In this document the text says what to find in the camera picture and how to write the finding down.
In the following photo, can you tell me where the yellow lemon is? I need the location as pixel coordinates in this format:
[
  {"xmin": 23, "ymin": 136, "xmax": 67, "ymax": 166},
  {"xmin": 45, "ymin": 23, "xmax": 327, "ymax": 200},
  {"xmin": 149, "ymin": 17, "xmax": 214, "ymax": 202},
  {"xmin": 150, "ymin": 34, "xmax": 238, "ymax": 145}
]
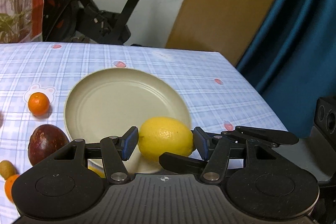
[{"xmin": 138, "ymin": 117, "xmax": 194, "ymax": 162}]

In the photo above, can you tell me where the dark purple mangosteen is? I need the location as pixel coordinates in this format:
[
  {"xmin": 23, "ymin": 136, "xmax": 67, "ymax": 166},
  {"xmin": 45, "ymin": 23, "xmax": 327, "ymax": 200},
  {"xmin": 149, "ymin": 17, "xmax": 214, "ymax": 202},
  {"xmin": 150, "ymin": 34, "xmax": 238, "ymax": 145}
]
[{"xmin": 28, "ymin": 124, "xmax": 69, "ymax": 166}]

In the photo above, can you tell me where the small orange tangerine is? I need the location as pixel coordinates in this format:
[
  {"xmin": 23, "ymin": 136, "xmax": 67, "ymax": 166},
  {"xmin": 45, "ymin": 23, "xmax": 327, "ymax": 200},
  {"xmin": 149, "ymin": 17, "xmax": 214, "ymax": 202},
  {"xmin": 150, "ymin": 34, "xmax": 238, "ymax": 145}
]
[{"xmin": 28, "ymin": 92, "xmax": 50, "ymax": 116}]

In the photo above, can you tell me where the small brown longan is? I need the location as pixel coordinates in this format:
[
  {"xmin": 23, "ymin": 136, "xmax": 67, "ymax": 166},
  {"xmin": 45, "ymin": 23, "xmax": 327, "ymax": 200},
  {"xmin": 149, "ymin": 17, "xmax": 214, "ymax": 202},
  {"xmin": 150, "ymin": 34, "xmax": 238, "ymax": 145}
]
[{"xmin": 0, "ymin": 160, "xmax": 17, "ymax": 180}]

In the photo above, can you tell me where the beige round plate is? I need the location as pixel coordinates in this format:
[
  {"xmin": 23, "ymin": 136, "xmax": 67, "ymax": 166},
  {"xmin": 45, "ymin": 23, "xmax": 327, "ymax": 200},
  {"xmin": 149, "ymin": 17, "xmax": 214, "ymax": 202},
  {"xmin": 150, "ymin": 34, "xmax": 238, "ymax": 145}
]
[{"xmin": 64, "ymin": 68, "xmax": 193, "ymax": 173}]

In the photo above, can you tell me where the blue curtain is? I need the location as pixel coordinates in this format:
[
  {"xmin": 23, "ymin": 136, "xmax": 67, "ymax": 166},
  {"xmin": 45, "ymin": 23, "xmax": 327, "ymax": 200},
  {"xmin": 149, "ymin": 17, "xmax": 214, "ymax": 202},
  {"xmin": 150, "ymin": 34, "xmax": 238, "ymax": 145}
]
[{"xmin": 237, "ymin": 0, "xmax": 335, "ymax": 137}]

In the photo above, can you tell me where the blue plaid tablecloth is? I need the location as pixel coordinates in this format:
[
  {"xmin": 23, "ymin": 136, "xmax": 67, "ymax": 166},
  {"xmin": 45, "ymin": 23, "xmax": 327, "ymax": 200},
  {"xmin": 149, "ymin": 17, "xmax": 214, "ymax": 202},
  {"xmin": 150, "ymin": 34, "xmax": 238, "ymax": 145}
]
[{"xmin": 1, "ymin": 42, "xmax": 284, "ymax": 173}]

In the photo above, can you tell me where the wooden door panel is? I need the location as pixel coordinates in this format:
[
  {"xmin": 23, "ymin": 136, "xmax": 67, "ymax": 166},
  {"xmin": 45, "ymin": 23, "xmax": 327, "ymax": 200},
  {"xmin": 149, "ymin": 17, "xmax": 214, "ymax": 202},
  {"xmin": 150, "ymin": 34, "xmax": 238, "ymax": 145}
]
[{"xmin": 166, "ymin": 0, "xmax": 274, "ymax": 65}]

